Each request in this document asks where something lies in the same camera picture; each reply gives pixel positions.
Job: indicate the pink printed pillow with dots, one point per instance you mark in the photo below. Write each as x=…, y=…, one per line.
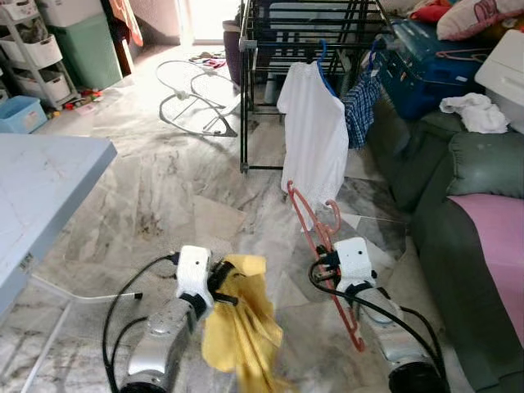
x=475, y=18

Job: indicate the blue checked shirt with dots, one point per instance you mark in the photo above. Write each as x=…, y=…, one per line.
x=360, y=110

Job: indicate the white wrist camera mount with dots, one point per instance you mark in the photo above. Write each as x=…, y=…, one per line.
x=194, y=270
x=356, y=260

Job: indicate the white barcode sticker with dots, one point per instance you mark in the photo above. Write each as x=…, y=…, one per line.
x=26, y=262

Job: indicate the blue plastic hanger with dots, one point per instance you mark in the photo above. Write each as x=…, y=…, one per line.
x=372, y=57
x=329, y=86

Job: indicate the crumpled white cloth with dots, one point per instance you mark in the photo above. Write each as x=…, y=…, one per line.
x=475, y=113

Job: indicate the green storage bin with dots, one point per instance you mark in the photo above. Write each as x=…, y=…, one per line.
x=88, y=53

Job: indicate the black metal drying rack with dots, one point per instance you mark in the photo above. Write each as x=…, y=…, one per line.
x=244, y=98

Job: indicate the yellow polo shirt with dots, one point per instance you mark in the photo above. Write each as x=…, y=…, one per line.
x=241, y=336

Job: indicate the white drawer trolley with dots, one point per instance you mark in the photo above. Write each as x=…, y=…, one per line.
x=33, y=53

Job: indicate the white storage box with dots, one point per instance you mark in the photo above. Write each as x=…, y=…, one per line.
x=503, y=78

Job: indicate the light blue folding table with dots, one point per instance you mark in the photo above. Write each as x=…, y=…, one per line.
x=41, y=188

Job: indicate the blue plastic case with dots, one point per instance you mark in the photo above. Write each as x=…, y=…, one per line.
x=426, y=78

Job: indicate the pink plastic clothes hanger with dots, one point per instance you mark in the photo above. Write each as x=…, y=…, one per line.
x=304, y=214

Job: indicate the pink sofa cloth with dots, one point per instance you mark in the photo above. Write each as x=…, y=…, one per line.
x=495, y=254

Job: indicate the small light blue box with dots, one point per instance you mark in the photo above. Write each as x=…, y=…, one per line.
x=20, y=116

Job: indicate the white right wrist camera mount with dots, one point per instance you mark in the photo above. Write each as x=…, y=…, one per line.
x=356, y=260

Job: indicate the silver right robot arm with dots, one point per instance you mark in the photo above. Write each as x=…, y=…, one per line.
x=401, y=344

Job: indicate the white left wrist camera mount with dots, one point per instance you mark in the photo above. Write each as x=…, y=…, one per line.
x=194, y=270

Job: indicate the dark green sofa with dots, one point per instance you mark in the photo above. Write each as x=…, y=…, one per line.
x=458, y=278

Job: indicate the white t-shirt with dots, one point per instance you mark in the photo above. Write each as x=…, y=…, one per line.
x=315, y=139

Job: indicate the purple bin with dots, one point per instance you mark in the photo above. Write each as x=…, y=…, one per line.
x=232, y=53

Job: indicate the red cushion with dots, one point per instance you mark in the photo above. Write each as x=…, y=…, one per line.
x=428, y=11

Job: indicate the orange curtain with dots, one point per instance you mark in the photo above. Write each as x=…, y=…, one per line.
x=127, y=20

